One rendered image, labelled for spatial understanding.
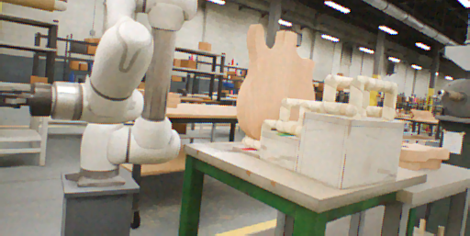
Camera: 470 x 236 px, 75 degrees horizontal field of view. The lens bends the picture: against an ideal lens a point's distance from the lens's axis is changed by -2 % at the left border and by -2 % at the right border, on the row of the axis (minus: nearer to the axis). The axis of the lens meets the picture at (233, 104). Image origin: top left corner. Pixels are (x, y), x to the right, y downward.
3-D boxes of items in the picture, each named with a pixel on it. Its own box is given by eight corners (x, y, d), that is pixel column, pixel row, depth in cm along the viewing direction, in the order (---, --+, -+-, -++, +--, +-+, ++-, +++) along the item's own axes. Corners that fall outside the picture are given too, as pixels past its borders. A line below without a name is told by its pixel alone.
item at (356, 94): (355, 119, 77) (360, 81, 77) (343, 118, 80) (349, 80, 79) (362, 119, 79) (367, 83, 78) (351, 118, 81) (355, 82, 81)
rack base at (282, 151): (296, 174, 87) (301, 140, 86) (258, 159, 100) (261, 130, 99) (352, 167, 103) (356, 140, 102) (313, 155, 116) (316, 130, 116)
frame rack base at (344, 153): (342, 190, 75) (352, 119, 74) (295, 173, 87) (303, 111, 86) (397, 180, 91) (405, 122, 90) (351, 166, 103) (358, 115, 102)
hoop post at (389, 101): (389, 121, 87) (394, 87, 86) (379, 119, 89) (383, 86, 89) (395, 121, 89) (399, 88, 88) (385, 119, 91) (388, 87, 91)
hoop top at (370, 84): (359, 87, 76) (361, 74, 76) (348, 86, 79) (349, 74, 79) (398, 94, 88) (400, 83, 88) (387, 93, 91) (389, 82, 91)
